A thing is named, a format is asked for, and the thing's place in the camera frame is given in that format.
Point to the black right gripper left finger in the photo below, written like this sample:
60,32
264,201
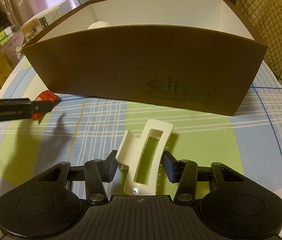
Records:
98,172

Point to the red candy packet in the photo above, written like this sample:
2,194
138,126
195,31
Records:
45,96

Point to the white plastic hair claw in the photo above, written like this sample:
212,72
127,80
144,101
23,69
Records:
141,157

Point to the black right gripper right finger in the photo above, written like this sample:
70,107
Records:
183,172

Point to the plaid green blue tablecloth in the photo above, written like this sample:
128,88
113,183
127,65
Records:
80,129

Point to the white knitted cloth pouch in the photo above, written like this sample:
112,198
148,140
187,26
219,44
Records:
99,24

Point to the quilted beige chair cover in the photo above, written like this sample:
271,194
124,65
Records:
266,17

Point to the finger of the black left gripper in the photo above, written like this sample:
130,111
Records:
41,106

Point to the beige product box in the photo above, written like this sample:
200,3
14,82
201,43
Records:
45,18

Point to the brown cardboard storage box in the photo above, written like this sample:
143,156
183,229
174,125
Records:
201,55

